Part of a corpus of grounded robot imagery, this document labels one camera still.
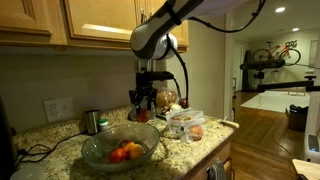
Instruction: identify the clear glass bowl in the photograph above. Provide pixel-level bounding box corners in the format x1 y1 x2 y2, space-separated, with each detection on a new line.
80 122 161 174

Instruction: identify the orange bicycle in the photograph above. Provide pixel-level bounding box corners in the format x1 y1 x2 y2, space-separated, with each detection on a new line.
252 39 302 67

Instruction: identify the clear plastic zip bag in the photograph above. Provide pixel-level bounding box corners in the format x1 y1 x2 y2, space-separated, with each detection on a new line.
165 107 206 144

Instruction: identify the white onion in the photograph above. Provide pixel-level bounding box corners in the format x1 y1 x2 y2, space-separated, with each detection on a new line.
169 102 183 114

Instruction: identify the dark storage box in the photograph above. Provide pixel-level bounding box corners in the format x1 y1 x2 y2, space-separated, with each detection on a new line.
285 103 310 132

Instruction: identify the small bottle green cap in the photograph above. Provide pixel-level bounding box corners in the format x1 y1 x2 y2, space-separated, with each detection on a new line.
99 118 111 132

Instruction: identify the black power cord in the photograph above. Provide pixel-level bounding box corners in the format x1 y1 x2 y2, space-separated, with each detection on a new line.
16 130 88 164

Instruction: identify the black kitchen appliance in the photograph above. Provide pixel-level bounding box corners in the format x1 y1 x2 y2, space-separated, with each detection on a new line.
0 95 19 180

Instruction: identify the yellow round fruit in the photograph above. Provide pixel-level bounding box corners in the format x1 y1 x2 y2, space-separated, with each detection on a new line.
128 143 145 159

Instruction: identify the light wooden board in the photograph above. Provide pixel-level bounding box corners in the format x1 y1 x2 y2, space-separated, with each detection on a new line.
292 158 320 180

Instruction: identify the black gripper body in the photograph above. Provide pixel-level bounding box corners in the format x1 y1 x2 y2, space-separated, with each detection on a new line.
134 70 158 106

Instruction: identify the black camera bar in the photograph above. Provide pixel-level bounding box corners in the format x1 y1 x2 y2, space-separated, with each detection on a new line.
239 59 286 80

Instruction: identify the pale pink peach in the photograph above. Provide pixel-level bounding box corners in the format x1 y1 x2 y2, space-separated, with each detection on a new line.
189 125 205 141

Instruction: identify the white floor rug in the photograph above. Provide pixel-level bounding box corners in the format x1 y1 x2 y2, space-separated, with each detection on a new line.
240 89 311 114

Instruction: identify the stainless steel tumbler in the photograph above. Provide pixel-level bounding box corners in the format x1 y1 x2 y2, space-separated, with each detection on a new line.
85 109 102 136

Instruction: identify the orange peach with sticker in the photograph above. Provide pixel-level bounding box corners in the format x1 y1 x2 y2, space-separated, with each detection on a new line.
135 108 152 124

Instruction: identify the red round fruit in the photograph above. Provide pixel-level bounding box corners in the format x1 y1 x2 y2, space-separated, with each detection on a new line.
108 147 129 164

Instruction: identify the red apple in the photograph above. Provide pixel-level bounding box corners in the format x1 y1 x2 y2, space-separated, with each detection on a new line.
179 97 190 110

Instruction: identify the wooden base cabinet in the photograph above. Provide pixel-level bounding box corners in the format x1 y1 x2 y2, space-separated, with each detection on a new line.
181 136 234 180

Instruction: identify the white air purifier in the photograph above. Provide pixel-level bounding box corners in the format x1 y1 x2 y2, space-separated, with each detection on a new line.
301 133 320 164

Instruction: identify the white round lid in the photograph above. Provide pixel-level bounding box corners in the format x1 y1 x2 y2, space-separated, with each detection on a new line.
9 163 46 180

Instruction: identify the light wooden cabinet door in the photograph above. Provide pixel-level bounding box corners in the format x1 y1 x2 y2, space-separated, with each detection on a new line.
63 0 149 44
0 0 68 47
134 0 189 53

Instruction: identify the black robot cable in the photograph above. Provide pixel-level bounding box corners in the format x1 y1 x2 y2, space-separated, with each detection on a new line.
164 0 268 109

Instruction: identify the grey hanging towel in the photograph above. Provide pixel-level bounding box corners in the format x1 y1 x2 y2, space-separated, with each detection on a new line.
207 160 228 180

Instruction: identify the white wall outlet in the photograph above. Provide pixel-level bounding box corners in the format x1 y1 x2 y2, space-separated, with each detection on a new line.
43 97 75 123

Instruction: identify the orange round fruit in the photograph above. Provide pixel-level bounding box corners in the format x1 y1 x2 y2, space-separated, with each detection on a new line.
118 139 136 153

